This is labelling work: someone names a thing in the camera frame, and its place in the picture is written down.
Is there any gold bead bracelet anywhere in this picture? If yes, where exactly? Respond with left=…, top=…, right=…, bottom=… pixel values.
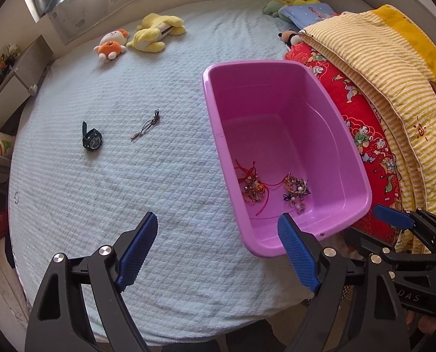
left=282, top=172, right=312, bottom=197

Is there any red cord multicolour bracelet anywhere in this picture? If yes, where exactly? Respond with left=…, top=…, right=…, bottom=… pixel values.
left=234, top=159, right=286, bottom=217

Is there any red patterned quilt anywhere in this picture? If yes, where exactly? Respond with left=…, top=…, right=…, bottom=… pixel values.
left=284, top=42, right=404, bottom=245

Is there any white quilted bedspread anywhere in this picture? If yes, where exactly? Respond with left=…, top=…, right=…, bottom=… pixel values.
left=9, top=0, right=311, bottom=346

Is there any black wrist watch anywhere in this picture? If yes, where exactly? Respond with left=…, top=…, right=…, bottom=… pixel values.
left=82, top=122, right=103, bottom=152

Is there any pink plastic basin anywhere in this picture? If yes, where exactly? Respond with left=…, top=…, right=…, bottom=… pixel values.
left=203, top=60, right=372, bottom=258

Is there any yellow striped quilt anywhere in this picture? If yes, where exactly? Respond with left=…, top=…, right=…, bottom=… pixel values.
left=299, top=4, right=436, bottom=254

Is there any grey bedside drawer cabinet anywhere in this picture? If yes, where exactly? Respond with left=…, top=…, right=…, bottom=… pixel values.
left=0, top=36, right=53, bottom=130

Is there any orange white plush toy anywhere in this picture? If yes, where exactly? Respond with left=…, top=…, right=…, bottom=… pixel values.
left=93, top=29, right=129, bottom=63

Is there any panda plush toy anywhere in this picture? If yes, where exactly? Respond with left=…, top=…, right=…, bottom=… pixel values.
left=278, top=30, right=303, bottom=50

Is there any yellow plush toy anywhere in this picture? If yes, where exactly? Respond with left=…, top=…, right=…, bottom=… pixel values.
left=125, top=13, right=186, bottom=53

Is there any blue small pillow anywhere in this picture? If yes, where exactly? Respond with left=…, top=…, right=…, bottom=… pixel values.
left=280, top=2, right=338, bottom=29

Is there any green plush toy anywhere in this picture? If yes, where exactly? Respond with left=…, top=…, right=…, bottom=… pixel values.
left=262, top=0, right=320, bottom=18

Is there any dark cord with charm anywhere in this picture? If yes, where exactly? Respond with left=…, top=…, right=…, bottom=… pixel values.
left=130, top=109, right=162, bottom=142

